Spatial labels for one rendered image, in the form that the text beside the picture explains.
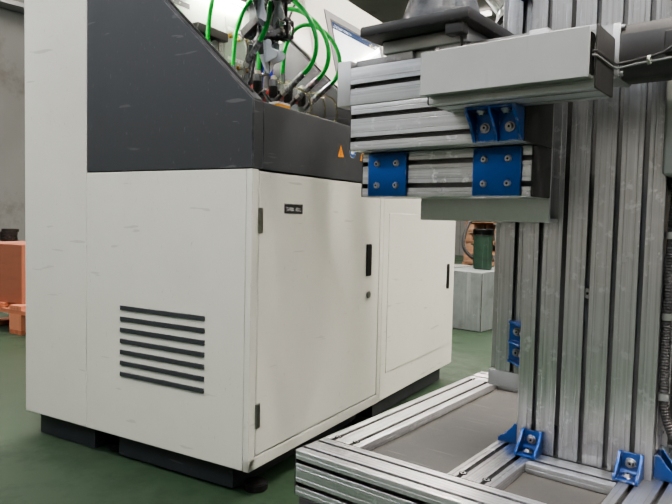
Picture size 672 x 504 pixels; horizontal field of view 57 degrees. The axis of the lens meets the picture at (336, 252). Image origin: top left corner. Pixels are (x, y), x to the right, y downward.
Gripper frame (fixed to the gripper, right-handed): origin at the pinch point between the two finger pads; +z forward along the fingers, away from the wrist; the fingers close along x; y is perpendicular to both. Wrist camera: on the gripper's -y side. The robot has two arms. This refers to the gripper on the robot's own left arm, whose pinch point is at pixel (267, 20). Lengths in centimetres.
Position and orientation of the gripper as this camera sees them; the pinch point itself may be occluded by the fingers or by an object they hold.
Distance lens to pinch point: 180.0
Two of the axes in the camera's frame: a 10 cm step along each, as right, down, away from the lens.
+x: 8.9, -2.2, 3.9
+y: 4.2, 7.2, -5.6
